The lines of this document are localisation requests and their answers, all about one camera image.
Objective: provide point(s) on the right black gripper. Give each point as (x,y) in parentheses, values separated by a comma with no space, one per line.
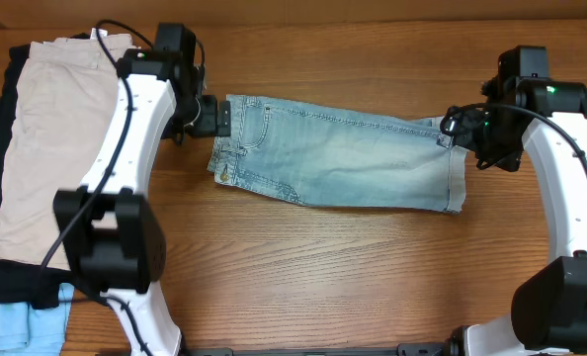
(507,158)

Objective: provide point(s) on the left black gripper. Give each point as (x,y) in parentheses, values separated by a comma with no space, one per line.
(208,125)

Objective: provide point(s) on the light blue denim shorts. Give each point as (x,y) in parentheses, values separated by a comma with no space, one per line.
(327,157)

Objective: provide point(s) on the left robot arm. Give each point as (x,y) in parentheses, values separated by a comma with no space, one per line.
(114,245)

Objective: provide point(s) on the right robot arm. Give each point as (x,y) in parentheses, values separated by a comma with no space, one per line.
(528,113)

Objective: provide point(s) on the beige folded shorts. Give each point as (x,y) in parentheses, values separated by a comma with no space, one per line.
(67,93)

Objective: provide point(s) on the black garment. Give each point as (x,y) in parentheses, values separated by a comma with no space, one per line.
(7,287)

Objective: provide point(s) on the light blue cloth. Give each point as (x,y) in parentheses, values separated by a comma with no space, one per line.
(37,324)

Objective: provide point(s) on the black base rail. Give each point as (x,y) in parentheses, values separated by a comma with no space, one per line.
(313,352)

